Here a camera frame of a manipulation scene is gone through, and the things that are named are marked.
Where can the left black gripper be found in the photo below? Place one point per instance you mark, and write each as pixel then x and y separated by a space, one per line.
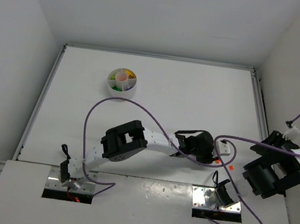
pixel 207 155

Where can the yellow lego brick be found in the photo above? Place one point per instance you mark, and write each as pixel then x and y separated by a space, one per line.
pixel 130 74

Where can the metal base plate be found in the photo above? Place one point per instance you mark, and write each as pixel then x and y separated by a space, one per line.
pixel 205 198
pixel 79 186

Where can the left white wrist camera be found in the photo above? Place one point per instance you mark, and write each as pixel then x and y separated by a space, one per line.
pixel 222 148

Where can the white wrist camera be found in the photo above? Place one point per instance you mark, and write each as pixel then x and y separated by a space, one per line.
pixel 292 131
pixel 222 148

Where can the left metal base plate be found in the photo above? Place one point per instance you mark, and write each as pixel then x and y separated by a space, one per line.
pixel 79 186

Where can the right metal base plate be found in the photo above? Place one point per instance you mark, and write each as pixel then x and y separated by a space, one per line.
pixel 205 198

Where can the white divided round container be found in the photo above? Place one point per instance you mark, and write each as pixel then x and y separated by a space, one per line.
pixel 123 85

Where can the dark green lego brick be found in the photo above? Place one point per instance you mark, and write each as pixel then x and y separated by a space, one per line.
pixel 116 88

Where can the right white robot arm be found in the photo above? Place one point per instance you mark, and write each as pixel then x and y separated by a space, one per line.
pixel 276 169

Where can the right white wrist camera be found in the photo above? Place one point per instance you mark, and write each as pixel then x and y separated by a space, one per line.
pixel 292 131

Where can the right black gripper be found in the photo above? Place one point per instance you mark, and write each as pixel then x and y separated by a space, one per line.
pixel 269 140

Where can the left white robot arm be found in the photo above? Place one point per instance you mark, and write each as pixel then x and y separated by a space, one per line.
pixel 126 140

